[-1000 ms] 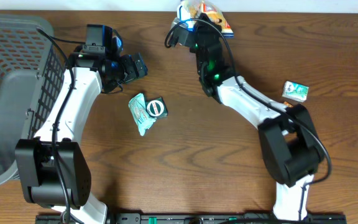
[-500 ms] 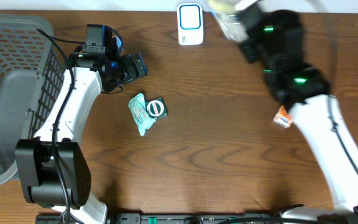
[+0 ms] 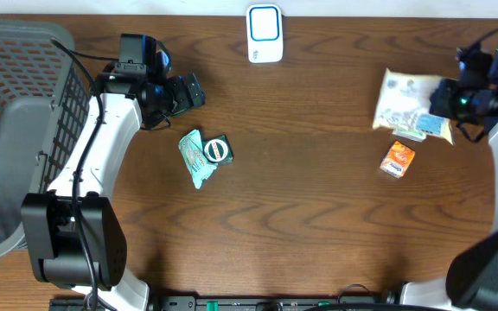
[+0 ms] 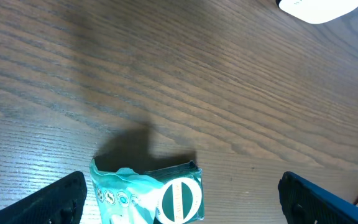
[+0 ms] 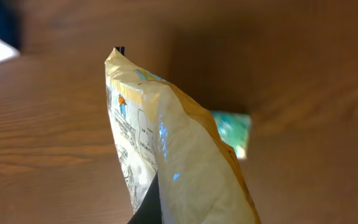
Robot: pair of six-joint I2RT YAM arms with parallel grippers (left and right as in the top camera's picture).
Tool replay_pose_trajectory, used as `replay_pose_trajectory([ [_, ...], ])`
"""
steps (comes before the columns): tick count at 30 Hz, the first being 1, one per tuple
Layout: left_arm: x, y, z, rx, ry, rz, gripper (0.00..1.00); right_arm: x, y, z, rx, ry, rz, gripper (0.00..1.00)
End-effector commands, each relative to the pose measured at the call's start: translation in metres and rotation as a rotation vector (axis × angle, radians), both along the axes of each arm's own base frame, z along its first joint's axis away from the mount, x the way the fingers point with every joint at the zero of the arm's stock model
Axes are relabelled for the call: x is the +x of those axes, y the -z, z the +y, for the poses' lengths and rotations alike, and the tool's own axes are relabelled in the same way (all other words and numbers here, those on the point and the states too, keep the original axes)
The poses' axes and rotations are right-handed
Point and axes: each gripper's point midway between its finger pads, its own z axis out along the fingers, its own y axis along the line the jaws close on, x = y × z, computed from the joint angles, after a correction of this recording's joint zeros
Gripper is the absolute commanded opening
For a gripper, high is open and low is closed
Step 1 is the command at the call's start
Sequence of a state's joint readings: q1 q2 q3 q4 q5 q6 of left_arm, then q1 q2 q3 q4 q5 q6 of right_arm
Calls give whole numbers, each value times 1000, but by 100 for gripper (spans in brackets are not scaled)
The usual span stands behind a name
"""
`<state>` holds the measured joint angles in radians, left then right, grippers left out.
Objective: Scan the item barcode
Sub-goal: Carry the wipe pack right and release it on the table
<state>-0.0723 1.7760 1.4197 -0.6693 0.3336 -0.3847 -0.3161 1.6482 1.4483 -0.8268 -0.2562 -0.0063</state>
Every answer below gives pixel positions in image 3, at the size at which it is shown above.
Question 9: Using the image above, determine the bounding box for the dark grey plastic basket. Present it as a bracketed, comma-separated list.
[0, 20, 90, 257]

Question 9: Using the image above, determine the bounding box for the dark green round-label packet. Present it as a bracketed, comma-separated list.
[203, 135, 233, 166]

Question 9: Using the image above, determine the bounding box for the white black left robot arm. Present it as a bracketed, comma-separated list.
[21, 73, 205, 310]

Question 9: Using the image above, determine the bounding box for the orange Kleenex tissue pack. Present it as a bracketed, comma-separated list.
[380, 141, 416, 178]

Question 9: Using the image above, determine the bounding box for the large white snack bag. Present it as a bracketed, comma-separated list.
[372, 68, 454, 145]

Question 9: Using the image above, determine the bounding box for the white barcode scanner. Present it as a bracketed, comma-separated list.
[246, 3, 284, 64]

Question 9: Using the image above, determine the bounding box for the small white teal box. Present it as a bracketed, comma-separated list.
[393, 129, 427, 143]

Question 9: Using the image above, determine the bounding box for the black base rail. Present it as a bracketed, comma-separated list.
[48, 295, 380, 311]

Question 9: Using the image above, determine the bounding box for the teal wet wipes packet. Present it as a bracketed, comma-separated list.
[178, 130, 218, 189]

